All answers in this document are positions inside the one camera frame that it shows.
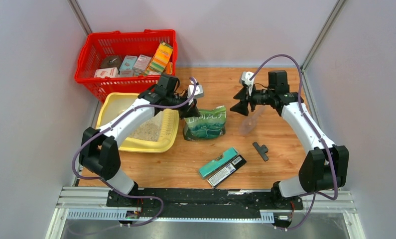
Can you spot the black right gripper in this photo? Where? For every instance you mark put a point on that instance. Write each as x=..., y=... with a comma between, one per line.
x=240, y=107

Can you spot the aluminium frame rail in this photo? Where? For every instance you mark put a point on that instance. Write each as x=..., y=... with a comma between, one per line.
x=333, y=15

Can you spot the yellow green sponge pack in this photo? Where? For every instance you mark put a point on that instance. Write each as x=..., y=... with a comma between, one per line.
x=160, y=59

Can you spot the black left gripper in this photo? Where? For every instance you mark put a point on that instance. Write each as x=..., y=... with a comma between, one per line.
x=189, y=111

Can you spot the teal small box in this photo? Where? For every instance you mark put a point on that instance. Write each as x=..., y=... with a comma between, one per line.
x=128, y=62

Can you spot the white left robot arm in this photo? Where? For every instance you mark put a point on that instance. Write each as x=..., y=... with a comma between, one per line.
x=99, y=150

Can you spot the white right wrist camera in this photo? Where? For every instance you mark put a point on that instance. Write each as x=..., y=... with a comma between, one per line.
x=247, y=80

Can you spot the red plastic shopping basket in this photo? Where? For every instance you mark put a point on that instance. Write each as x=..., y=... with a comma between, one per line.
x=102, y=44

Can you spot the white red small box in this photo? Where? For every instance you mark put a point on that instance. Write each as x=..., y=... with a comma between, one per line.
x=112, y=72

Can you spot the black bag sealing clip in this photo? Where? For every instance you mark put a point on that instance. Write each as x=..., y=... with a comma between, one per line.
x=262, y=151

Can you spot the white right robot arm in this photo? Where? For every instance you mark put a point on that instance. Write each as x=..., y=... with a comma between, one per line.
x=326, y=163

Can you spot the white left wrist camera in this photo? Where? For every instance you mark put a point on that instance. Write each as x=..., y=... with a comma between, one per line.
x=194, y=92

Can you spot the brown round lid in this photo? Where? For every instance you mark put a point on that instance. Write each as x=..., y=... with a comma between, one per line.
x=111, y=62

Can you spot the green cat litter bag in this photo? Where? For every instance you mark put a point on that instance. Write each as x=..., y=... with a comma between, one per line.
x=209, y=125

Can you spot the teal spirit level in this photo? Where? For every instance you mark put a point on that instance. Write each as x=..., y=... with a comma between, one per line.
x=213, y=165

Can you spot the clear plastic litter scoop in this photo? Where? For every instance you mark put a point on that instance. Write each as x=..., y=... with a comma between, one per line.
x=250, y=122

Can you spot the yellow litter box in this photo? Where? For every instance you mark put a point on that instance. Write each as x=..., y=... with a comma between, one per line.
x=156, y=135

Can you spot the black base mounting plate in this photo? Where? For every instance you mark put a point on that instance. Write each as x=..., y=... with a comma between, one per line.
x=203, y=203

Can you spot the black RAM stick package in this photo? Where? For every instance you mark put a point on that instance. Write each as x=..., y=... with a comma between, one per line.
x=226, y=171

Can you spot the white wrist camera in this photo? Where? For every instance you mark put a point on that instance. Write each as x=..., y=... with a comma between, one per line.
x=194, y=92
x=247, y=80

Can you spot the pink white small box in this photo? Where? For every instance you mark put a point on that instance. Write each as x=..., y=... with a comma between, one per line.
x=141, y=63

